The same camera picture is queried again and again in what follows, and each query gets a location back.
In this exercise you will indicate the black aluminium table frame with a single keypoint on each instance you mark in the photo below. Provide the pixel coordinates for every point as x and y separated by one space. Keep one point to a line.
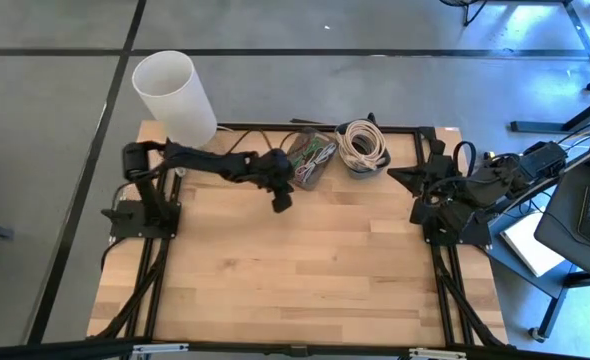
400 129

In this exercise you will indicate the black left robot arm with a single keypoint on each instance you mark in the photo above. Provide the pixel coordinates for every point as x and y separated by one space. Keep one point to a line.
195 162

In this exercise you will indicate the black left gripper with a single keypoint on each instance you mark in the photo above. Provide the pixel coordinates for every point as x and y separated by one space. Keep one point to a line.
275 172

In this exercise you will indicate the dark green plastic basket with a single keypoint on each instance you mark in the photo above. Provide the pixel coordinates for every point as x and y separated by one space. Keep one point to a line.
375 172

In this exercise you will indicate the grey laptop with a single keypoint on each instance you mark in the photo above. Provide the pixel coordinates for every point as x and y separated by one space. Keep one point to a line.
580 220

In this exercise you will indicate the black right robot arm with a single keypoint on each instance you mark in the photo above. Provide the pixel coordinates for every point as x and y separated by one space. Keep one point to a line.
490 185

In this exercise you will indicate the dark laptop cart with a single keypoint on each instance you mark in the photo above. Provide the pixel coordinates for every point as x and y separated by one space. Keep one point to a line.
550 287

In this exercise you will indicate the grey plastic basket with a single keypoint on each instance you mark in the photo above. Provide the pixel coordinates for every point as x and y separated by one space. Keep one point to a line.
320 181

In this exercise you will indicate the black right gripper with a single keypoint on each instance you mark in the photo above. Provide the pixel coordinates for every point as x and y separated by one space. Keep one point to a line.
440 177

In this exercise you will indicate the black stand base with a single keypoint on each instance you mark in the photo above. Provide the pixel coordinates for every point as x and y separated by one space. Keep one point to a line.
540 126

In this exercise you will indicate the white cylinder shade table lamp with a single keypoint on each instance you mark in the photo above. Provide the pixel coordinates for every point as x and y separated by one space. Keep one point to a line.
175 95

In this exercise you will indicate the white notebook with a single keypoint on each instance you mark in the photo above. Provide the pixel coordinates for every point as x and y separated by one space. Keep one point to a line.
532 247

